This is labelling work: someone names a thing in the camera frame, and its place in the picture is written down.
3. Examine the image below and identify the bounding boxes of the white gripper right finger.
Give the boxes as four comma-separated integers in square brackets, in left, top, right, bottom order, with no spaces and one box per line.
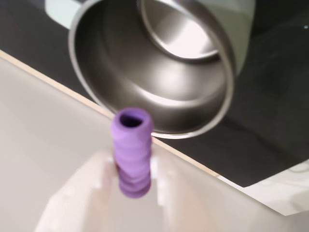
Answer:
[149,154,219,232]

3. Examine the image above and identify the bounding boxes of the purple ribbed pen grip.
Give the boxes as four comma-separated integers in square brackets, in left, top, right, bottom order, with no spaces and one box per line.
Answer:
[111,107,155,198]

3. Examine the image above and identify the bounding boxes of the pale green steel-lined cup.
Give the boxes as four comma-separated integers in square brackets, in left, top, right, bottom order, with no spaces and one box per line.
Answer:
[44,0,256,140]

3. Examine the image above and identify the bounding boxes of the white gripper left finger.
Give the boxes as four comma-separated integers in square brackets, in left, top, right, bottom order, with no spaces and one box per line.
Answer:
[33,149,123,232]

